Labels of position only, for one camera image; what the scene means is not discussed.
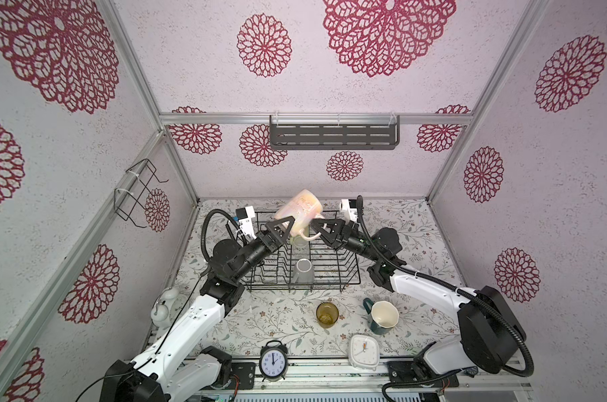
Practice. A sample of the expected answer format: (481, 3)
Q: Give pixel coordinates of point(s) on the white square alarm clock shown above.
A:
(364, 352)

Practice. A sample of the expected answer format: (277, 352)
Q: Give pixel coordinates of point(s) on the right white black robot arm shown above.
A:
(489, 338)

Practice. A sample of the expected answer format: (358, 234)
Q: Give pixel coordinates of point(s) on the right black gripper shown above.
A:
(344, 236)

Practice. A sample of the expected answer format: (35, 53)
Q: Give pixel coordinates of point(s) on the white twin-bell alarm clock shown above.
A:
(161, 311)

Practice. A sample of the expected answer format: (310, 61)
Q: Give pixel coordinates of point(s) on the clear glass cup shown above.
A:
(299, 244)

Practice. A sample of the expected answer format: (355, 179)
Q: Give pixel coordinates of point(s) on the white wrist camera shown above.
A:
(348, 210)
(245, 217)

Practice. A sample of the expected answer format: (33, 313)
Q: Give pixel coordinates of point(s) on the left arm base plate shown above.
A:
(242, 376)

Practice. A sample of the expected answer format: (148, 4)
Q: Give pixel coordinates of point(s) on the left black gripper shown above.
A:
(270, 242)

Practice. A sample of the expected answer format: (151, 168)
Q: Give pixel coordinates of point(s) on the grey ceramic mug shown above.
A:
(303, 272)

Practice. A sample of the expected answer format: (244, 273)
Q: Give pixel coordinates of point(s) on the pink iridescent mug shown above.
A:
(304, 207)

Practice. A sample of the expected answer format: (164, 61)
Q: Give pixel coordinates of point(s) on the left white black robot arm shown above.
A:
(158, 374)

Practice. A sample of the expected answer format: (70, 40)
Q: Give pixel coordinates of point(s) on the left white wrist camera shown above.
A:
(245, 217)

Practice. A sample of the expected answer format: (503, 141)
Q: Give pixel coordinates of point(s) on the amber glass cup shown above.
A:
(327, 314)

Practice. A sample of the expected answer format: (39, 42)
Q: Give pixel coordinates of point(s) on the black wire wall basket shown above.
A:
(143, 203)

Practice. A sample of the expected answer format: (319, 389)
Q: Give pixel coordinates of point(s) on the grey wall shelf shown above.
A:
(334, 137)

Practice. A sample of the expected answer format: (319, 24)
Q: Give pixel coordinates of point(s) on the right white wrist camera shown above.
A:
(348, 210)

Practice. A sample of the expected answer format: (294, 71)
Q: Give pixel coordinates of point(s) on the dark green cream mug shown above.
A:
(383, 316)

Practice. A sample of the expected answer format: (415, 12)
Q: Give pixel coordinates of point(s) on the black round alarm clock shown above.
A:
(273, 363)

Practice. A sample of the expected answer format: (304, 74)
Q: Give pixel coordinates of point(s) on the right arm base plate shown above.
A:
(407, 371)

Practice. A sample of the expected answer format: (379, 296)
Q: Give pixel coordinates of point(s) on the black wire dish rack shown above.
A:
(334, 270)

